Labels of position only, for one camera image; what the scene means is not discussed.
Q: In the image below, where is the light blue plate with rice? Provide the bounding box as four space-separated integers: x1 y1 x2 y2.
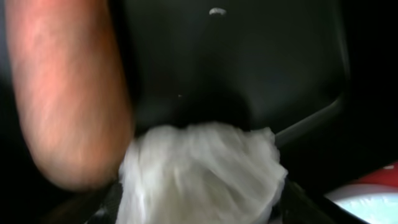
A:
325 184 397 224

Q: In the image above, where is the red plastic tray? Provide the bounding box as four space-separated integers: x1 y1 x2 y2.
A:
353 161 398 187

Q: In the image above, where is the orange carrot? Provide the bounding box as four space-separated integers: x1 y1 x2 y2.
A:
4 0 134 191

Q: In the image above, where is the white napkin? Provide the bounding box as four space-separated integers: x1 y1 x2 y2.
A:
116 123 287 224

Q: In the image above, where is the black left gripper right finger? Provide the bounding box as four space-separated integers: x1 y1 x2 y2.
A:
271 179 367 224

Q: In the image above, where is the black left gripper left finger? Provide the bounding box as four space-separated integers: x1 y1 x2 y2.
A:
40 182 123 224

